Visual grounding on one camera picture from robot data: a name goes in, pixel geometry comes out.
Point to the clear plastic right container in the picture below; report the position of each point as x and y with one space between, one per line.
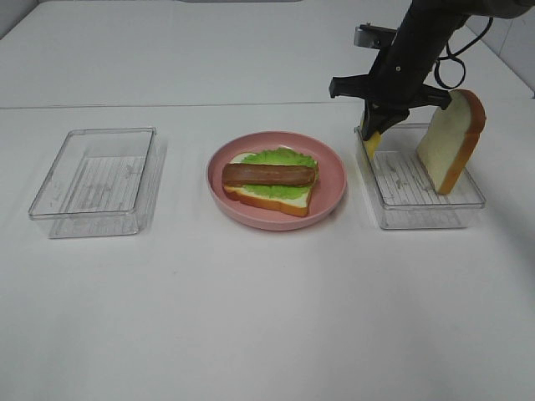
400 191

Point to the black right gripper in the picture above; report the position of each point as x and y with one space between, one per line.
395 82

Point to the clear plastic container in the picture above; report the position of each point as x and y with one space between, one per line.
102 182
400 191

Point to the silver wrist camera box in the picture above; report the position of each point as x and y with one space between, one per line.
375 37

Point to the bread slice with orange crust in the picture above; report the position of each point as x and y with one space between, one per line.
298 207

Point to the green lettuce leaf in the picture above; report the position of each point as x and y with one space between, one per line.
279 156

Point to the pink round plate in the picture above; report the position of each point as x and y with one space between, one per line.
326 195

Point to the clear plastic left container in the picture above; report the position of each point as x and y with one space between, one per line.
102 182

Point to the yellow cheese slice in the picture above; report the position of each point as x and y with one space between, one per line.
372 143

